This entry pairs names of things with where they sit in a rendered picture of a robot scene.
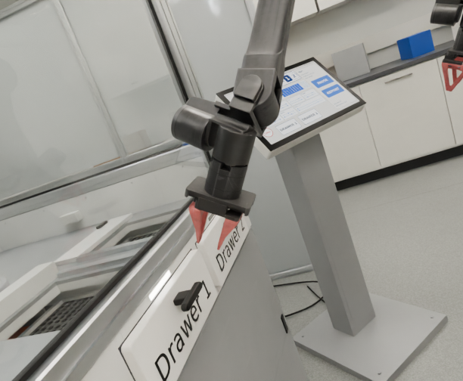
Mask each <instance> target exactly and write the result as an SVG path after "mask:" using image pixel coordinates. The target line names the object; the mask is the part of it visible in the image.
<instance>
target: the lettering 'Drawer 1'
mask: <svg viewBox="0 0 463 381"><path fill-rule="evenodd" d="M203 284H204V287H205V289H206V291H207V295H208V297H207V299H209V297H210V294H211V292H210V293H208V290H207V288H206V285H205V283H204V280H202V286H203ZM198 298H199V295H198V296H197V298H196V303H197V305H198V308H199V309H200V312H202V311H201V308H200V306H199V303H198ZM192 308H195V311H194V313H193V314H192ZM196 311H197V308H196V307H195V305H193V306H191V317H192V319H193V321H197V320H198V318H199V314H198V315H197V318H196V319H194V314H195V313H196ZM187 317H188V322H189V324H190V326H189V325H188V323H187V321H186V320H185V319H184V324H185V329H186V332H185V330H184V328H183V327H182V326H180V328H181V329H182V331H183V332H184V334H185V335H186V336H187V337H189V335H188V329H187V327H186V325H187V326H188V328H189V329H190V331H192V326H191V322H190V319H189V316H188V314H187ZM177 336H179V340H178V342H177V345H176V347H177V350H178V352H181V351H182V349H183V346H184V345H185V344H184V341H183V339H182V337H181V335H180V334H179V333H177V334H176V335H175V337H174V342H175V341H176V337H177ZM180 340H181V341H182V347H181V349H179V341H180ZM172 345H173V343H172V342H171V344H170V348H168V350H169V353H170V355H171V357H172V359H173V361H174V363H175V362H176V360H175V358H174V357H173V354H172V351H171V348H172ZM161 357H164V358H165V359H166V362H167V364H168V373H167V375H166V377H165V378H164V376H163V374H162V372H161V370H160V367H159V365H158V361H159V360H160V358H161ZM155 365H156V367H157V369H158V371H159V374H160V376H161V378H162V380H163V381H166V380H167V378H168V376H169V372H170V363H169V359H168V357H167V356H166V354H164V353H162V354H160V355H159V357H158V358H157V360H156V361H155Z"/></svg>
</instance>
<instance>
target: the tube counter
mask: <svg viewBox="0 0 463 381"><path fill-rule="evenodd" d="M310 87H311V86H310V85H309V84H308V83H307V82H306V81H304V80H303V81H300V82H297V83H295V84H293V85H289V86H288V87H286V88H283V89H282V91H283V95H282V99H284V98H286V97H289V96H291V95H293V94H296V93H297V92H300V91H302V90H305V89H307V88H310Z"/></svg>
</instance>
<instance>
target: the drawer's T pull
mask: <svg viewBox="0 0 463 381"><path fill-rule="evenodd" d="M201 289H202V283H201V282H200V281H198V282H195V283H194V285H193V286H192V288H191V289H190V290H185V291H181V292H178V294H177V295H176V297H175V298H174V300H173V302H174V305H175V306H177V305H180V306H181V310H182V311H189V310H190V309H191V306H192V305H193V304H194V301H195V299H196V298H197V296H198V294H199V292H200V291H201Z"/></svg>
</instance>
